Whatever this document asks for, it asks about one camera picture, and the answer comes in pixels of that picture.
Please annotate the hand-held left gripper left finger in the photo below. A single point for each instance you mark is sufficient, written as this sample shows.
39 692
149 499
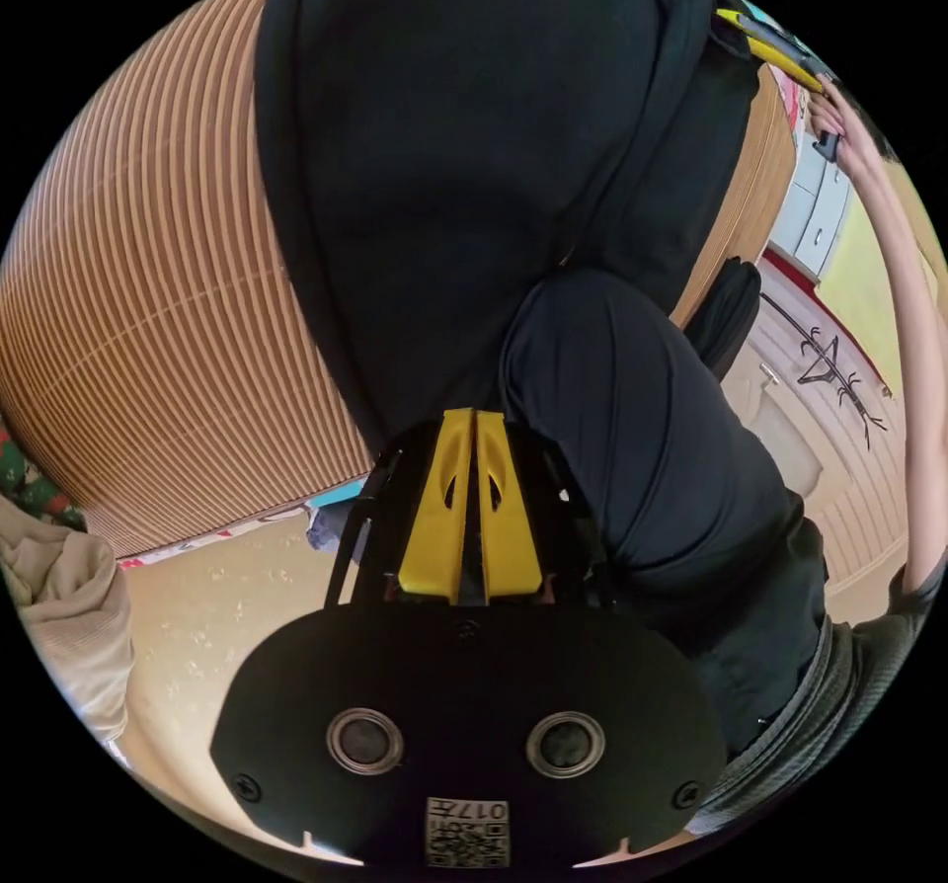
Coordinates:
433 527

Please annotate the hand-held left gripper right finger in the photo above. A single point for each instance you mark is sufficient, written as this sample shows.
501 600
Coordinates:
507 535

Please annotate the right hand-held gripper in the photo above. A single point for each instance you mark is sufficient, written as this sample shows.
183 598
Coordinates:
781 38

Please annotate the person's right forearm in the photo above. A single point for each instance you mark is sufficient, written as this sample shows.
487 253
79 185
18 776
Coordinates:
907 290

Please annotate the person's right hand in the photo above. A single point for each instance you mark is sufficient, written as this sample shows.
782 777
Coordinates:
833 109

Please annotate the person's body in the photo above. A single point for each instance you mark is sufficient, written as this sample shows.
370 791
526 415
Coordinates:
666 453

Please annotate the white cupboard with drawers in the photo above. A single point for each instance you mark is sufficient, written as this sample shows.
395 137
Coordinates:
815 209

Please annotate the beige wooden cupboard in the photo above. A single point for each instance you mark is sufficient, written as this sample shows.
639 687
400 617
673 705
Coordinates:
829 468

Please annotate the bed with brown woven mat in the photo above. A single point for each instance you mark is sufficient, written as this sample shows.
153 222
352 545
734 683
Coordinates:
148 305

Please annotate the pile of clothes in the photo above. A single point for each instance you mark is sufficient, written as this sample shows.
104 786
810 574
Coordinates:
67 601

